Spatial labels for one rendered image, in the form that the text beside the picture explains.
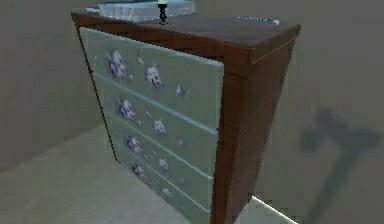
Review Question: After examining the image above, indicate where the brown green chest of drawers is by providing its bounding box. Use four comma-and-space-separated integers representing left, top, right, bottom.
70, 9, 302, 224

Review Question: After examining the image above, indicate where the small white pen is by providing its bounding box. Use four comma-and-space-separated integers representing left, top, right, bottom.
236, 15, 281, 26

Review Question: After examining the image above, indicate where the pale blue box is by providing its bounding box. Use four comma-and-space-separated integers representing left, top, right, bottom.
97, 0, 197, 22

